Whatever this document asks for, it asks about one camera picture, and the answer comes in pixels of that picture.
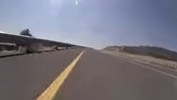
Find yellow painted line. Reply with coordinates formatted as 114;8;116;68
32;43;85;100

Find grey asphalt road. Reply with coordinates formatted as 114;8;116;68
0;34;177;100

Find brown hill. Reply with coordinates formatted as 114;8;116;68
101;38;177;63

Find dark tree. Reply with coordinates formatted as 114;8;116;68
19;27;34;38

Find pale sandy ground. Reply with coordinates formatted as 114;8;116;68
99;48;177;73

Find white painted line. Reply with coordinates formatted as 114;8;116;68
101;52;177;83

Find metal guardrail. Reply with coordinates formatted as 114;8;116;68
0;32;85;71

